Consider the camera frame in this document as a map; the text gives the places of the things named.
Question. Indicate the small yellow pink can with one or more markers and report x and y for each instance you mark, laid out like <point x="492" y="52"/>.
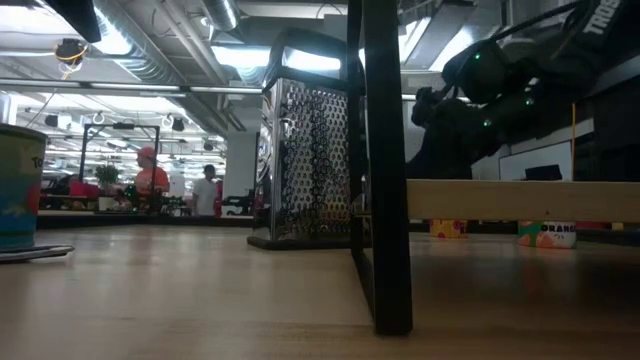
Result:
<point x="448" y="228"/>

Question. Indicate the small orange print can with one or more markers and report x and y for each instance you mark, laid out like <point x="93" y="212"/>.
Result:
<point x="547" y="235"/>

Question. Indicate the blue label silver-top can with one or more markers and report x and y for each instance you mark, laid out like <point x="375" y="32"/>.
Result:
<point x="20" y="190"/>

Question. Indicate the black background robot arm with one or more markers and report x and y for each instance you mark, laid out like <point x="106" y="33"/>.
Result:
<point x="240" y="205"/>

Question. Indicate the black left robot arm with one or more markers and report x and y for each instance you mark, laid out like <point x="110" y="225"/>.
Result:
<point x="75" y="17"/>

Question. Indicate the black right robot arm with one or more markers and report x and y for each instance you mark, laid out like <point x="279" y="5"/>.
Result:
<point x="550" y="65"/>

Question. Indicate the dark background monitor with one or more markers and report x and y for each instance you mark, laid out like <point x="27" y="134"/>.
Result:
<point x="544" y="172"/>

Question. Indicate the metal box grater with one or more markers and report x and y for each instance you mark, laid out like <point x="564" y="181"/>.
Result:
<point x="310" y="165"/>

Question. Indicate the red background object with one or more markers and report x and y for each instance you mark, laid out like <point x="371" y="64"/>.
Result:
<point x="219" y="200"/>

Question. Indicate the person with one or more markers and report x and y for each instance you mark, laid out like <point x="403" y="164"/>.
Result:
<point x="150" y="177"/>
<point x="205" y="192"/>

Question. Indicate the potted green plant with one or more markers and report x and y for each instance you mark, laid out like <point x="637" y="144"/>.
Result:
<point x="107" y="175"/>

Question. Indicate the silver ventilation duct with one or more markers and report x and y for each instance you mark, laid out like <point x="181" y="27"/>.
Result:
<point x="220" y="12"/>

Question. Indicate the black background stand frame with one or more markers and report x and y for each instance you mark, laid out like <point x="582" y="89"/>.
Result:
<point x="156" y="160"/>

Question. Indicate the black aluminium table frame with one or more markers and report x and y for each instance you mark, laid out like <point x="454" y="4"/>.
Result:
<point x="150" y="221"/>

